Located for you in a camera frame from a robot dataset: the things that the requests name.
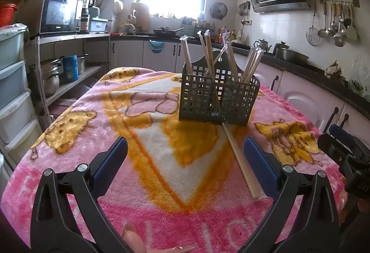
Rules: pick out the bunch of mushrooms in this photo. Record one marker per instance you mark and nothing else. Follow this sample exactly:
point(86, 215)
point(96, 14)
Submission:
point(333, 69)

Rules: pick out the pink cartoon printed blanket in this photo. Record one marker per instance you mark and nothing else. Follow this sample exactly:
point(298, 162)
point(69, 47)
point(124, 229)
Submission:
point(162, 212)

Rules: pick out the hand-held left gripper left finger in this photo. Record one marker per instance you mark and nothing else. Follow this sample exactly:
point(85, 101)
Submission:
point(108, 166)

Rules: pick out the red plastic bucket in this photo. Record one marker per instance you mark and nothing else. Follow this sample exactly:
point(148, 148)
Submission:
point(7, 14)

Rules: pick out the chopstick pair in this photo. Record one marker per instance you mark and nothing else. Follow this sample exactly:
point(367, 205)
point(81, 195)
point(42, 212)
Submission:
point(240, 160)

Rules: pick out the large steel ladle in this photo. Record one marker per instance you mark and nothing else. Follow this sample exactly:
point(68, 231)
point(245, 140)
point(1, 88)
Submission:
point(338, 40)

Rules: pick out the black microwave oven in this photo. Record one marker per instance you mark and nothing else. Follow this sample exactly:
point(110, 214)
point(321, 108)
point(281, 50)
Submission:
point(57, 14)

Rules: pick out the group of condiment bottles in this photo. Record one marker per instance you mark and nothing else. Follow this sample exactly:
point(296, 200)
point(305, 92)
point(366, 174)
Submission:
point(231, 34)

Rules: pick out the small wall fan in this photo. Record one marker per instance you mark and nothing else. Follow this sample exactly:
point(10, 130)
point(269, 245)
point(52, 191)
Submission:
point(218, 10)

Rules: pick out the group of chopsticks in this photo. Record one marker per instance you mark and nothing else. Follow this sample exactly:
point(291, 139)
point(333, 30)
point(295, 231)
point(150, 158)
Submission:
point(186, 53)

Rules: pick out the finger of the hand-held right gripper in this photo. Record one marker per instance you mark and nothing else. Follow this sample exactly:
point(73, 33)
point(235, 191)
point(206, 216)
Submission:
point(331, 146)
point(342, 134)

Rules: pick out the hanging utensils beside socket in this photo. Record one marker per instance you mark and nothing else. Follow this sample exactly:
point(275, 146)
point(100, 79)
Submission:
point(244, 11)

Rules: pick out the black kitchen countertop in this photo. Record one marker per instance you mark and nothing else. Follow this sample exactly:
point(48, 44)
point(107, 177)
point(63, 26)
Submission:
point(315, 70)

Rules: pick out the steel slotted spoon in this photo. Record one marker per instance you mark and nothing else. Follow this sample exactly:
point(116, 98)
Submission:
point(332, 26)

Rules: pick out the blue hanging bowl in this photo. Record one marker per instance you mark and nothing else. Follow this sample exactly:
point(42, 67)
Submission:
point(156, 46)

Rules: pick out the pastel plastic drawer unit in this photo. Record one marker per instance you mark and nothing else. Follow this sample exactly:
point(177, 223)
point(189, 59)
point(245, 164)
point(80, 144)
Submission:
point(16, 88)

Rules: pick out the wooden cutting board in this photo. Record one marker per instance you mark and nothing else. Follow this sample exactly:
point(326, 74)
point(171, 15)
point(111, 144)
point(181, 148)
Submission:
point(140, 17)

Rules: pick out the black wok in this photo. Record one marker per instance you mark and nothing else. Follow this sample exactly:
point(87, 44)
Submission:
point(166, 32)

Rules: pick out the black blender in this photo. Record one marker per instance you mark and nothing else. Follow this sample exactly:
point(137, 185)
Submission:
point(86, 10)

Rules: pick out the pale spatula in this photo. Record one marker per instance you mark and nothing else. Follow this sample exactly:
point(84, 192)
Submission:
point(352, 33)

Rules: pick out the stacked steel pots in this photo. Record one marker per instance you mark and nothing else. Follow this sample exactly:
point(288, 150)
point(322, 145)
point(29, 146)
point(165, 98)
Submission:
point(49, 76)

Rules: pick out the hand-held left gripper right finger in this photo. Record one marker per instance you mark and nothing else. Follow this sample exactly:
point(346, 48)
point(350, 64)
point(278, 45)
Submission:
point(261, 166)

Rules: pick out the blue canister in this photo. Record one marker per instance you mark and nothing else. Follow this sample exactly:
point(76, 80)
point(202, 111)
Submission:
point(70, 69)

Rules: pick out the person's right hand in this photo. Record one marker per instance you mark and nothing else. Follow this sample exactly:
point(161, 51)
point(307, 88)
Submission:
point(342, 201)

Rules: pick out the black spoon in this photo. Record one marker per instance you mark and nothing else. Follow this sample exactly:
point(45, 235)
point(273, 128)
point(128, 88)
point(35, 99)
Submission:
point(347, 21)

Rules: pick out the plastic bag of vegetables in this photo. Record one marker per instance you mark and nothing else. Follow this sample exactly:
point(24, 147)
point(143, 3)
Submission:
point(357, 83)

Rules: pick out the steel kettle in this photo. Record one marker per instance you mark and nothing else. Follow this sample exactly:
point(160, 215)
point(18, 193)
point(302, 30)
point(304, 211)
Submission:
point(263, 45)

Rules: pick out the dark green perforated utensil basket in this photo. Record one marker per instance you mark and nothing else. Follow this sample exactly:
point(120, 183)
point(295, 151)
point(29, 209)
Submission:
point(202, 99)

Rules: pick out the metal shelf rack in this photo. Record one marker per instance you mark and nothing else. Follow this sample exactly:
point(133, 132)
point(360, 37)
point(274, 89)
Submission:
point(78, 79)

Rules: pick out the grey plastic container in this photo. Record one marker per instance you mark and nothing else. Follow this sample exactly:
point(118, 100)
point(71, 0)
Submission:
point(98, 25)

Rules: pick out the dark kettle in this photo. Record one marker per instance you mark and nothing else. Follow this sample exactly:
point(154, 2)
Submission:
point(281, 46)

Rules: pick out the small steel pot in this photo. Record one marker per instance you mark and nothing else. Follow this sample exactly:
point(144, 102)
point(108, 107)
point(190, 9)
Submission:
point(82, 63)

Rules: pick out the knife rack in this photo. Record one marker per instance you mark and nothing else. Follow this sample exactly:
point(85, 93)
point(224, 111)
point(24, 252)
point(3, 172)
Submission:
point(190, 24)

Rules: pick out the white lower kitchen cabinets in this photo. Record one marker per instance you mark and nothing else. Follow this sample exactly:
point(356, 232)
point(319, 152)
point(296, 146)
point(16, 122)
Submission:
point(300, 94)

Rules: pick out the steel cooking pot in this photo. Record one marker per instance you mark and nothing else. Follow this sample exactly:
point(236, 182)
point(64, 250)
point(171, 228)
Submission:
point(292, 56)

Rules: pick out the person's left hand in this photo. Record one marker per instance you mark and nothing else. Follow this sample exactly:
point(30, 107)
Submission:
point(135, 241)

